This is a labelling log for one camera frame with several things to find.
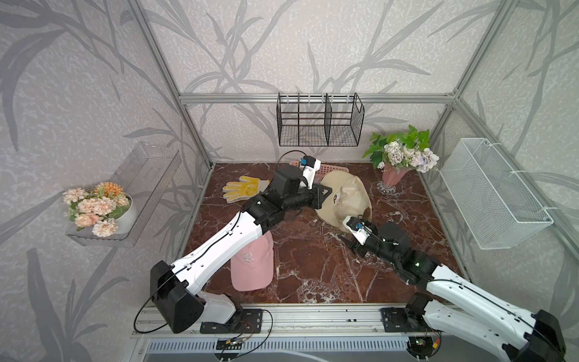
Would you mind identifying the black wire wall basket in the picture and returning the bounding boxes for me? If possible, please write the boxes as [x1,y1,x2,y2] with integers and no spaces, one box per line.
[276,94,366,147]

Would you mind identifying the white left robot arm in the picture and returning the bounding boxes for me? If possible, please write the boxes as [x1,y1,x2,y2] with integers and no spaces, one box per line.
[150,156,332,333]

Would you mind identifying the clear acrylic wall shelf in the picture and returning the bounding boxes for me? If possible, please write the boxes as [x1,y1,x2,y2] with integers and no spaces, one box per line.
[66,143,182,247]

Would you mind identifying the pink perforated plastic basket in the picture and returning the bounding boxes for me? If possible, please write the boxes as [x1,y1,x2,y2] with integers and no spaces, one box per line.
[316,164,349,177]

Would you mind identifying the aluminium front rail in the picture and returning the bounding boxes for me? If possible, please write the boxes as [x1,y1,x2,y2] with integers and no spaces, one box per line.
[130,302,480,339]

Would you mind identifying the pink baseball cap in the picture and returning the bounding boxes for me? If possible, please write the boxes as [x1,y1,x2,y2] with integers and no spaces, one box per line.
[231,232,274,292]

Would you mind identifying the artificial flower bouquet green leaves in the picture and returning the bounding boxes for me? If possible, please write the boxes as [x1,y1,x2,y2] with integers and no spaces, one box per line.
[363,125,440,173]

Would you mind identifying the aluminium frame corner post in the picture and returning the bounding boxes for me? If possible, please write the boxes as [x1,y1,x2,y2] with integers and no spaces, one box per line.
[431,0,519,142]

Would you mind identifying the yellow white work glove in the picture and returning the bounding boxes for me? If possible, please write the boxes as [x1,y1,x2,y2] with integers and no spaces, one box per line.
[223,176,270,204]

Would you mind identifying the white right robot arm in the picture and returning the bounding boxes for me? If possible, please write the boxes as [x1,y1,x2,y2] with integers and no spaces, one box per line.
[342,217,566,361]

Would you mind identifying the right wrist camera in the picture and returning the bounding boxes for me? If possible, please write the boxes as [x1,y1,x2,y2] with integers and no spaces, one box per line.
[342,216,373,246]

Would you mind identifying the white pot peach flowers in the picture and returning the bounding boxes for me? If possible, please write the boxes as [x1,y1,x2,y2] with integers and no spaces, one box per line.
[62,182,138,238]

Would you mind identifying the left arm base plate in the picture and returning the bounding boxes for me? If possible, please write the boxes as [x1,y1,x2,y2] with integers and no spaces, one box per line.
[200,309,265,334]

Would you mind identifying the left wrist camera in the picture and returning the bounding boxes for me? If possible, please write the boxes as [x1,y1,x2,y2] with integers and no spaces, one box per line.
[299,155,321,189]

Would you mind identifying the beige baseball cap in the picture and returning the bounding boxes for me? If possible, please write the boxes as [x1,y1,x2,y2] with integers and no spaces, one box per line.
[317,170,372,232]

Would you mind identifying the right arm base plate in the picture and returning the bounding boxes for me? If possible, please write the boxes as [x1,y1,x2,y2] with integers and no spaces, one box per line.
[380,306,432,333]

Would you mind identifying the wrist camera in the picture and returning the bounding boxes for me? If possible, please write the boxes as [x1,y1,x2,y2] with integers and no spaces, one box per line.
[299,155,321,189]
[342,216,373,246]

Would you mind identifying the aluminium back crossbar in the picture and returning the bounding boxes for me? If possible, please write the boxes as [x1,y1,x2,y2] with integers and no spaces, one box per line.
[179,93,455,105]

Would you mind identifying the white mesh wall basket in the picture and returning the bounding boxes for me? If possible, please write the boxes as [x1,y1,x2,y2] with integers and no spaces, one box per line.
[440,138,553,250]

